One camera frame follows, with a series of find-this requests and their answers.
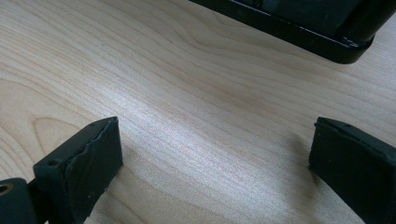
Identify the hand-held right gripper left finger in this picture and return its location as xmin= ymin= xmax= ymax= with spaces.
xmin=33 ymin=116 xmax=124 ymax=224

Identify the black rack base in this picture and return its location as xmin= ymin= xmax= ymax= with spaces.
xmin=188 ymin=0 xmax=396 ymax=65

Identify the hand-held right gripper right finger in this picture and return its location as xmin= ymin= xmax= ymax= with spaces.
xmin=308 ymin=117 xmax=396 ymax=224

